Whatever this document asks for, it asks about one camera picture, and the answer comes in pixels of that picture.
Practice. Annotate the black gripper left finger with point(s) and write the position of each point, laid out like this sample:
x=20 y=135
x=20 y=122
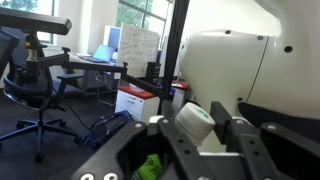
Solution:
x=150 y=156

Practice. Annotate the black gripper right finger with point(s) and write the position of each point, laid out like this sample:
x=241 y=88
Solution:
x=276 y=156

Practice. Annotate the green plastic bottle white cap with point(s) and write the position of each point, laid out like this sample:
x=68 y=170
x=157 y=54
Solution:
x=195 y=121

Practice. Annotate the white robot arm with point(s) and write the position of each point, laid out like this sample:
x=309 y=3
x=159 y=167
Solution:
x=233 y=66

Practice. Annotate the blue backpack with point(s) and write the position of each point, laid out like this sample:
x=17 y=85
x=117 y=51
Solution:
x=106 y=128

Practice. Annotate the white cabinet red top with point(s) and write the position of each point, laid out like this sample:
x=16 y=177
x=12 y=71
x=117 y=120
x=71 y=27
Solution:
x=178 y=96
x=133 y=103

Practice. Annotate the whiteboard with writing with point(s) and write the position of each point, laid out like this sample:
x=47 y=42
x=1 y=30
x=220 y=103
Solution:
x=138 y=46

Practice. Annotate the black vertical pole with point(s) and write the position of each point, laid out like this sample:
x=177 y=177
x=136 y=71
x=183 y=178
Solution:
x=176 y=40

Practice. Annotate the white framed desk monitor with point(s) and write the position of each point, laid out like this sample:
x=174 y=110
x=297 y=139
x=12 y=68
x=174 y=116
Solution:
x=111 y=36

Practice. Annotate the dark office chair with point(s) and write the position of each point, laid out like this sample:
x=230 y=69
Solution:
x=30 y=93

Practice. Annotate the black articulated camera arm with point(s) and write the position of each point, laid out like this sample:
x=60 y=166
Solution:
x=83 y=63

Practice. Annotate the black stereo camera bar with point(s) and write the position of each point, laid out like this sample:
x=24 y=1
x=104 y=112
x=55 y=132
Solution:
x=33 y=21

